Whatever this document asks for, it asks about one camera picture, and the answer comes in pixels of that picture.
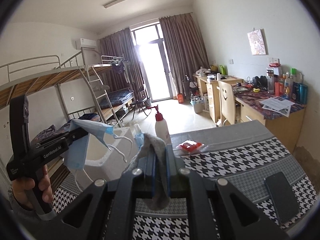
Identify grey sock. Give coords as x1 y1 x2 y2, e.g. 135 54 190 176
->
123 133 170 211

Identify blue surgical mask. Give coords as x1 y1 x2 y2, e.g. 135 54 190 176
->
63 119 133 188

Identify person's left hand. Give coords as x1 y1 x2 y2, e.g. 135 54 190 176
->
11 164 54 210

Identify red snack packet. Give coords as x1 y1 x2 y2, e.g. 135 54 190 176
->
176 140 203 153

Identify blue sanitizer bottle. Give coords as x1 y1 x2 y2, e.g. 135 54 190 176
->
134 124 144 149

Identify blue plaid quilt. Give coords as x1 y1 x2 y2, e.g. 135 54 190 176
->
30 113 101 145

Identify white pump bottle red cap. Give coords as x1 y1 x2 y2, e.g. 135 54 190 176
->
148 105 172 145

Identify white styrofoam box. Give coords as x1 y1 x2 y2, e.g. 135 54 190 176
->
76 134 138 187

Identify black folding chair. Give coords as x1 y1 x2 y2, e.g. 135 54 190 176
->
130 84 150 120

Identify white trash bucket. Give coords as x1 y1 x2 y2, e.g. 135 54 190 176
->
190 97 204 114

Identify orange bag by door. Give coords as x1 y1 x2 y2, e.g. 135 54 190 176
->
177 93 184 103

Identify houndstooth patterned table mat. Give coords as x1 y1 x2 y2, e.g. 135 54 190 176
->
53 121 319 239

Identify wooden chair smiley face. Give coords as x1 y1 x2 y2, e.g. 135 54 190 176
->
218 81 236 126

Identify near metal bunk bed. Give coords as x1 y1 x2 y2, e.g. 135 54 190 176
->
0 51 126 160

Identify metal bunk bed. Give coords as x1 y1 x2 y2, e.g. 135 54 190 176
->
0 51 126 160
86 55 135 126

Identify far wooden desk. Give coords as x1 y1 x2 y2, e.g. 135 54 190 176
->
193 74 243 126

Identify wooden desk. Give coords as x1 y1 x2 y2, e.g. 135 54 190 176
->
193 74 243 126
234 90 305 153

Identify far metal bunk bed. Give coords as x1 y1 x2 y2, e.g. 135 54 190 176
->
86 55 135 126

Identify left brown curtain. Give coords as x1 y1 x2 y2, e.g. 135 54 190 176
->
99 28 143 92

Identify brown curtain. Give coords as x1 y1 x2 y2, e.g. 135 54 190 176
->
99 28 143 92
159 13 209 93

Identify right brown curtain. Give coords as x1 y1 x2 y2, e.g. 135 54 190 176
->
159 13 209 93

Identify black smartphone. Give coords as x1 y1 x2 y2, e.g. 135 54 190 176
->
264 172 300 225

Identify printed papers on desk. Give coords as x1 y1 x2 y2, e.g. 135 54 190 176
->
259 96 295 118

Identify near wooden desk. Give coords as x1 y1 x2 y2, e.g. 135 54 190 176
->
234 90 305 153

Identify glass balcony door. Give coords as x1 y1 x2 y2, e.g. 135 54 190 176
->
131 22 174 102

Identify white air conditioner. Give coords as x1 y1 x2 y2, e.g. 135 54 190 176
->
75 38 97 50

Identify teal cylinder bottle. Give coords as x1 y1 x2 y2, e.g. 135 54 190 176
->
299 83 308 105

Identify pink anime wall picture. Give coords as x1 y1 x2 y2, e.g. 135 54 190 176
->
247 29 267 55

